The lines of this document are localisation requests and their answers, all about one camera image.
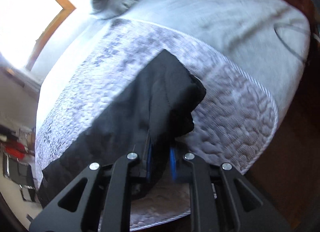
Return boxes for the black pants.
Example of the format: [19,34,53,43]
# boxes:
[37,48,207,209]

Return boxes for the chrome cantilever chair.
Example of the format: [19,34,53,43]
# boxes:
[3,152,36,203]

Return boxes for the red garment on rack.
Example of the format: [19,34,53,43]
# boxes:
[5,144,26,160]

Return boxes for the grey quilted bedspread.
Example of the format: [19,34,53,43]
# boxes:
[35,19,278,230]

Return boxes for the light grey bed sheet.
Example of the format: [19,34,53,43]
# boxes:
[124,0,310,120]

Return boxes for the wooden window frame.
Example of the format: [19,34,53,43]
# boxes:
[24,0,77,71]

